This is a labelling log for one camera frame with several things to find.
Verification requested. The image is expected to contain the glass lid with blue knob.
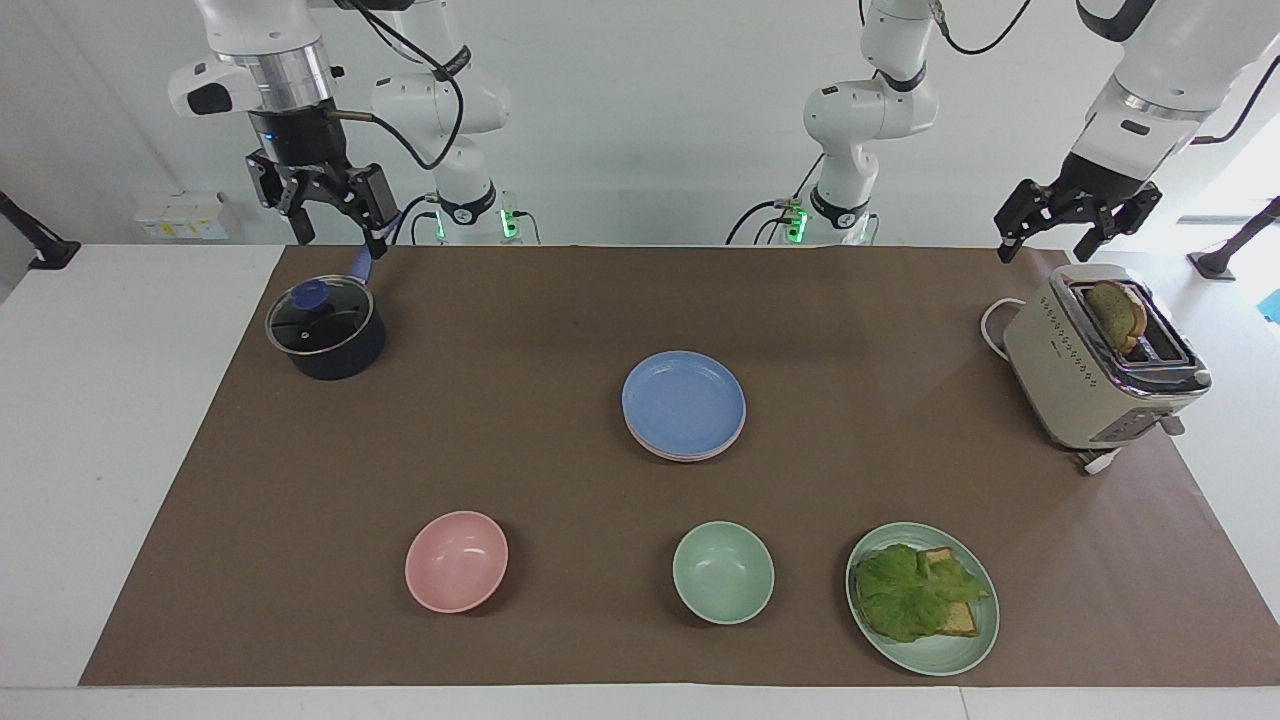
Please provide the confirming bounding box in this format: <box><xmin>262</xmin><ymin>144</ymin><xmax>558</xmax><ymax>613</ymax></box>
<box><xmin>266</xmin><ymin>277</ymin><xmax>375</xmax><ymax>357</ymax></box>

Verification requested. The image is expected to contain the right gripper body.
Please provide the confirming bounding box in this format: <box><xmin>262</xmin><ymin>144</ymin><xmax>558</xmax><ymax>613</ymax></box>
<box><xmin>247</xmin><ymin>103</ymin><xmax>353</xmax><ymax>197</ymax></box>

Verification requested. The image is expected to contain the pink bowl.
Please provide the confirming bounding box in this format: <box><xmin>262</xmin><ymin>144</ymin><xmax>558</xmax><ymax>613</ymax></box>
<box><xmin>404</xmin><ymin>510</ymin><xmax>510</xmax><ymax>615</ymax></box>

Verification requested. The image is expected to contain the green bowl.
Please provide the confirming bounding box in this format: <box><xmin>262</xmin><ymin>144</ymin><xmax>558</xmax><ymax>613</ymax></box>
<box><xmin>671</xmin><ymin>520</ymin><xmax>776</xmax><ymax>627</ymax></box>

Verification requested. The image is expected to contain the toast slice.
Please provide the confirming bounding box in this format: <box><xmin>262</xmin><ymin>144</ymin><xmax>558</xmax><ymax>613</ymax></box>
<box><xmin>922</xmin><ymin>546</ymin><xmax>983</xmax><ymax>638</ymax></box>
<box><xmin>1086</xmin><ymin>280</ymin><xmax>1149</xmax><ymax>355</ymax></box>

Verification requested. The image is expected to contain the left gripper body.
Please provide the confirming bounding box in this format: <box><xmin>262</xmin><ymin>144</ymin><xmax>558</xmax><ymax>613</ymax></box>
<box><xmin>1048</xmin><ymin>150</ymin><xmax>1153</xmax><ymax>207</ymax></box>

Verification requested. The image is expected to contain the blue plate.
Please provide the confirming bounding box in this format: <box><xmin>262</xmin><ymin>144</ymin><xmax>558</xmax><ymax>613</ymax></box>
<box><xmin>621</xmin><ymin>350</ymin><xmax>747</xmax><ymax>452</ymax></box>

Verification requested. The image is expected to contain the black stand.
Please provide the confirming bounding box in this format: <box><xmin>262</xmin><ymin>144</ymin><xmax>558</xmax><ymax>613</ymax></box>
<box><xmin>1186</xmin><ymin>196</ymin><xmax>1280</xmax><ymax>282</ymax></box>
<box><xmin>0</xmin><ymin>189</ymin><xmax>82</xmax><ymax>272</ymax></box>

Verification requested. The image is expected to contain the green plate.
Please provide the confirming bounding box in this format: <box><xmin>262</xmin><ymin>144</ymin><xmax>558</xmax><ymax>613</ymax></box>
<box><xmin>845</xmin><ymin>521</ymin><xmax>1001</xmax><ymax>678</ymax></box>

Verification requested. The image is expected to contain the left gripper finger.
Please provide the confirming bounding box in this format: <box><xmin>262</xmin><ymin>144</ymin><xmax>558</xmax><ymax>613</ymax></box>
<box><xmin>1074</xmin><ymin>183</ymin><xmax>1164</xmax><ymax>264</ymax></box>
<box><xmin>994</xmin><ymin>178</ymin><xmax>1078</xmax><ymax>265</ymax></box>

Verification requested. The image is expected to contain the beige toaster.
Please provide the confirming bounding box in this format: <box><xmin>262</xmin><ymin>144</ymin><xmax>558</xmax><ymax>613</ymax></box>
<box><xmin>1002</xmin><ymin>263</ymin><xmax>1214</xmax><ymax>453</ymax></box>

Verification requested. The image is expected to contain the dark blue pot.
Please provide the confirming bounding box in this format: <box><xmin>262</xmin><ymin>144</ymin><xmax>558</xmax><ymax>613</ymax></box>
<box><xmin>265</xmin><ymin>245</ymin><xmax>388</xmax><ymax>382</ymax></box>

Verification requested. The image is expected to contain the green lettuce leaf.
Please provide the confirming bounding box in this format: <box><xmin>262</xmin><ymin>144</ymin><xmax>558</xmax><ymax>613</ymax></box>
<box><xmin>854</xmin><ymin>542</ymin><xmax>993</xmax><ymax>644</ymax></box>

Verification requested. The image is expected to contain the white wall socket box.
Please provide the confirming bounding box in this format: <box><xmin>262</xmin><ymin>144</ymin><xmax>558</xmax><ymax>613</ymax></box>
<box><xmin>134</xmin><ymin>191</ymin><xmax>230</xmax><ymax>242</ymax></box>

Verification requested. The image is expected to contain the black cable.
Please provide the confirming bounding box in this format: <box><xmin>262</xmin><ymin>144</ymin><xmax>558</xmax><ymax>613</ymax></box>
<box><xmin>335</xmin><ymin>0</ymin><xmax>469</xmax><ymax>172</ymax></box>
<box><xmin>928</xmin><ymin>0</ymin><xmax>1033</xmax><ymax>57</ymax></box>
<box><xmin>1188</xmin><ymin>58</ymin><xmax>1280</xmax><ymax>147</ymax></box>
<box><xmin>724</xmin><ymin>155</ymin><xmax>826</xmax><ymax>247</ymax></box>
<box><xmin>392</xmin><ymin>193</ymin><xmax>443</xmax><ymax>247</ymax></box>

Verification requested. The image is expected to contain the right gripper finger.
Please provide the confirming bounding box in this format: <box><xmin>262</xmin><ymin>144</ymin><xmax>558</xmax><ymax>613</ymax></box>
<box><xmin>320</xmin><ymin>163</ymin><xmax>402</xmax><ymax>261</ymax></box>
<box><xmin>246</xmin><ymin>150</ymin><xmax>317</xmax><ymax>247</ymax></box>

